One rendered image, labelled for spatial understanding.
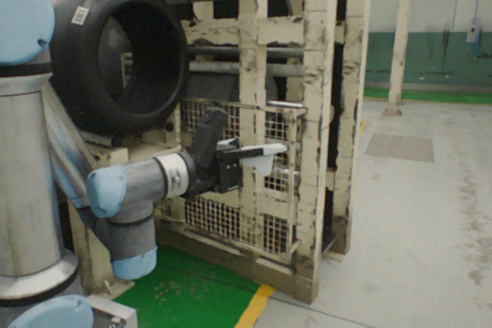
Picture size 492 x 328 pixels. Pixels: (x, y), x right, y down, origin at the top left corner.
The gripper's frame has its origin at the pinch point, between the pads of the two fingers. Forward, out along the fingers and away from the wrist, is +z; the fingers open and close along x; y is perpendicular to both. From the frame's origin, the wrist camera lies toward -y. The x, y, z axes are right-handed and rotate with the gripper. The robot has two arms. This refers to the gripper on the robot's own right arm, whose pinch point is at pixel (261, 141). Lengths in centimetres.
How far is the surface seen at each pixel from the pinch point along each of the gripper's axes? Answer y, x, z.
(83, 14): -38, -68, -11
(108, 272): 79, -128, 2
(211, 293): 94, -94, 42
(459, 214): 100, -48, 235
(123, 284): 88, -129, 9
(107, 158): 11, -78, -6
